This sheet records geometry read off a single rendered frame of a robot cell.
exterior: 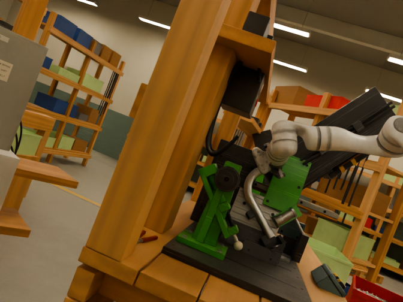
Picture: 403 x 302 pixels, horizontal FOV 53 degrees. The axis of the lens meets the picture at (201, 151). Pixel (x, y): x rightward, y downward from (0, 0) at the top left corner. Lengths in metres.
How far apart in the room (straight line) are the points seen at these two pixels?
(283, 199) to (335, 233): 2.75
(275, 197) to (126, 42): 10.87
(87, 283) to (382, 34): 8.44
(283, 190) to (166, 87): 0.73
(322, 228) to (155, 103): 3.57
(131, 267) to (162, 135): 0.30
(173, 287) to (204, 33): 0.55
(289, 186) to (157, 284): 0.74
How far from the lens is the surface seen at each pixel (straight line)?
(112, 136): 11.67
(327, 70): 10.85
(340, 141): 1.18
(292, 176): 1.50
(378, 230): 10.03
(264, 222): 1.42
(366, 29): 9.01
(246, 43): 1.21
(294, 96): 5.43
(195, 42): 0.91
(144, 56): 11.79
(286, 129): 1.15
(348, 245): 4.05
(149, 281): 0.92
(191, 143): 1.26
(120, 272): 0.93
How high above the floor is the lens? 1.18
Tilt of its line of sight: level
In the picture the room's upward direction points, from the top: 21 degrees clockwise
